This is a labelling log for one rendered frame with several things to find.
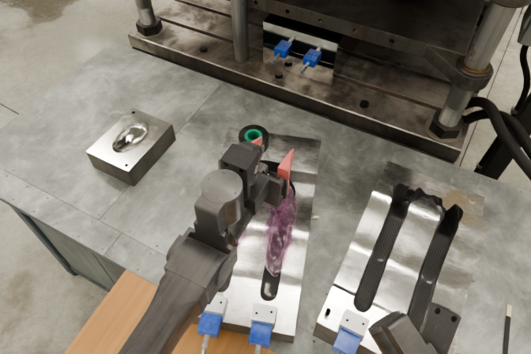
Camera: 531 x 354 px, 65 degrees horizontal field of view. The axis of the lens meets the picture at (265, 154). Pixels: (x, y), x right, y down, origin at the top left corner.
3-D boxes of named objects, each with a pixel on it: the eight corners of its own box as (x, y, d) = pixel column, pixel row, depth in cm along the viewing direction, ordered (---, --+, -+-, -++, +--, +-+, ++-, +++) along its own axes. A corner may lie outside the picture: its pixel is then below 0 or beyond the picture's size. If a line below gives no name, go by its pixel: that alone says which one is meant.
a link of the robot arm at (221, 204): (203, 159, 59) (152, 224, 52) (257, 180, 56) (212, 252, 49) (210, 205, 68) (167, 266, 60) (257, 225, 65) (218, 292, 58)
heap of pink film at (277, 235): (287, 278, 93) (288, 263, 87) (210, 265, 95) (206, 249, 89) (302, 186, 109) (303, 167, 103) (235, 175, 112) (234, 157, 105)
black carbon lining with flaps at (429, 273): (419, 345, 83) (434, 330, 76) (344, 307, 88) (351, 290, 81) (456, 213, 103) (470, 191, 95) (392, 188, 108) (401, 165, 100)
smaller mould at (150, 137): (133, 186, 116) (127, 171, 111) (93, 167, 121) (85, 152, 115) (176, 139, 128) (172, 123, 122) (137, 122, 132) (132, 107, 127)
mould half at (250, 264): (293, 343, 90) (295, 327, 82) (178, 321, 93) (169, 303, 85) (318, 164, 121) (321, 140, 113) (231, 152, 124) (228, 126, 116)
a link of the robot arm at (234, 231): (220, 183, 63) (196, 218, 59) (254, 197, 62) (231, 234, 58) (224, 209, 68) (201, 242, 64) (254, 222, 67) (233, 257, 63)
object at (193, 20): (455, 163, 131) (463, 148, 126) (130, 46, 170) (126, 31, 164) (496, 27, 179) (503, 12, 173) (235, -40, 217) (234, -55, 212)
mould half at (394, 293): (431, 398, 83) (455, 384, 73) (312, 335, 91) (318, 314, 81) (476, 209, 112) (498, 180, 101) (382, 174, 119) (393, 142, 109)
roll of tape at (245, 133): (264, 158, 109) (264, 149, 106) (235, 152, 110) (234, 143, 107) (272, 136, 114) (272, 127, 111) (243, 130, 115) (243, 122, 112)
